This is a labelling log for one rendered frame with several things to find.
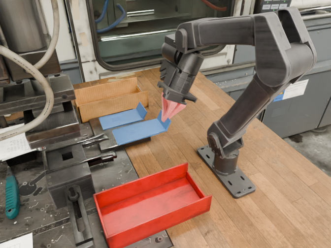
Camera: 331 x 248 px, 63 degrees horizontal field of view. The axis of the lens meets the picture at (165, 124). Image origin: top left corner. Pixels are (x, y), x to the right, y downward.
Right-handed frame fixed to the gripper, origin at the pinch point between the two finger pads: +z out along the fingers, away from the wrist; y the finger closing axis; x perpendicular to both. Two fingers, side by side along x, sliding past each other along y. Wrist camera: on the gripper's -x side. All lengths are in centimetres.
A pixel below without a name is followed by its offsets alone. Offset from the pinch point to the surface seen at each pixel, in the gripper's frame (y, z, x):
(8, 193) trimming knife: 33.3, 28.8, 1.0
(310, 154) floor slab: -169, 19, -50
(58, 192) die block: 23.9, 20.8, 8.9
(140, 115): -1.6, 7.7, -17.5
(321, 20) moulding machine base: -111, -62, -60
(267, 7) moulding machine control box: -56, -49, -47
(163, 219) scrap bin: 4.6, 13.9, 24.0
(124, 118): 3.2, 10.2, -18.2
